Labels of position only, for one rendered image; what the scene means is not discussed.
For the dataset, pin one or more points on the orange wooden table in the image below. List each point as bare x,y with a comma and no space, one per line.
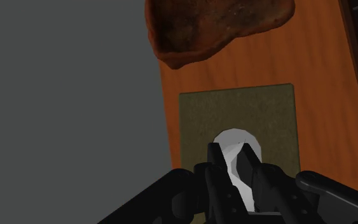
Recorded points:
321,93

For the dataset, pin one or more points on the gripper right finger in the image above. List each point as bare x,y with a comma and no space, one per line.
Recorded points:
290,192

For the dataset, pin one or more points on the brown rough bowl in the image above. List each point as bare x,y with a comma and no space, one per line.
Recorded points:
209,28

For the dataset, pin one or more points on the olive green square mat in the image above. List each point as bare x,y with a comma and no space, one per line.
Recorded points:
237,108

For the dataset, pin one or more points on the white rounded object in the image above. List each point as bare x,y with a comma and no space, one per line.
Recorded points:
236,149

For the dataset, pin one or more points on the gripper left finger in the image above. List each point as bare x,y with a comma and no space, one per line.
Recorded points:
197,192

